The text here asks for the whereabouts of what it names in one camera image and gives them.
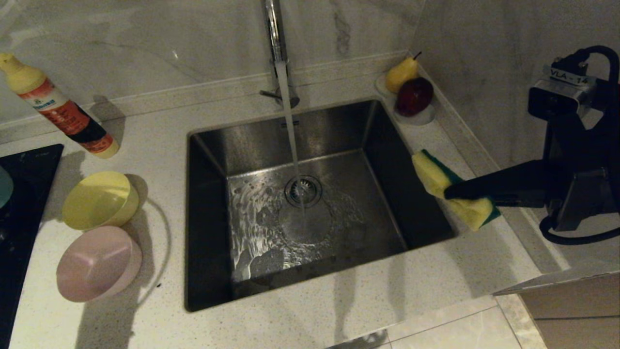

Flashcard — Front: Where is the yellow green sponge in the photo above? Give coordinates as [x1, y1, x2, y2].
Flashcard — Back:
[412, 149, 502, 232]

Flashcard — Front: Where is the yellow plastic bowl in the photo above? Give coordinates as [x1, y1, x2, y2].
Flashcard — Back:
[62, 171, 140, 231]

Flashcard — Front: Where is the orange yellow detergent bottle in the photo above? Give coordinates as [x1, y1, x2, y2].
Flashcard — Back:
[0, 52, 120, 159]

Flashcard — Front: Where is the blue plastic bowl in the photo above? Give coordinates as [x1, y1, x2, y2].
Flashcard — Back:
[0, 165, 14, 209]

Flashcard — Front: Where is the stainless steel sink basin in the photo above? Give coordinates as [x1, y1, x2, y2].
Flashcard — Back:
[184, 99, 458, 312]

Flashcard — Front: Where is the small white fruit dish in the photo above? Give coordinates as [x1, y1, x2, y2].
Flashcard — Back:
[374, 73, 435, 127]

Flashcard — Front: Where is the light wooden cabinet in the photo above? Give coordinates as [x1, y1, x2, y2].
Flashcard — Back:
[492, 271, 620, 349]

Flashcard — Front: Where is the dark red apple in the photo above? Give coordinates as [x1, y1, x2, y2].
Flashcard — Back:
[395, 78, 433, 117]

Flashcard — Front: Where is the yellow pear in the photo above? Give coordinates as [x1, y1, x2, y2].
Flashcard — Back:
[385, 52, 421, 94]

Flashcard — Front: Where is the round metal drain strainer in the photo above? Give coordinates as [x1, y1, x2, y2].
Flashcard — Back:
[284, 175, 323, 209]

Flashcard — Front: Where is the chrome faucet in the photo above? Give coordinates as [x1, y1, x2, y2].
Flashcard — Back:
[259, 0, 301, 110]

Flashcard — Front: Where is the pink plastic bowl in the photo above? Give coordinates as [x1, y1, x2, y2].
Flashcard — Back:
[57, 225, 143, 303]

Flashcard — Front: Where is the black glass cooktop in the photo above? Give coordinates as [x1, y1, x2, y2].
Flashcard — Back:
[0, 144, 64, 349]

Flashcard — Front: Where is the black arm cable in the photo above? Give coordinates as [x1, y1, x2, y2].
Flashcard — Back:
[539, 45, 620, 245]

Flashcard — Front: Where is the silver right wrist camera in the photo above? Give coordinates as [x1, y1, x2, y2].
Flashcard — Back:
[528, 65, 604, 117]

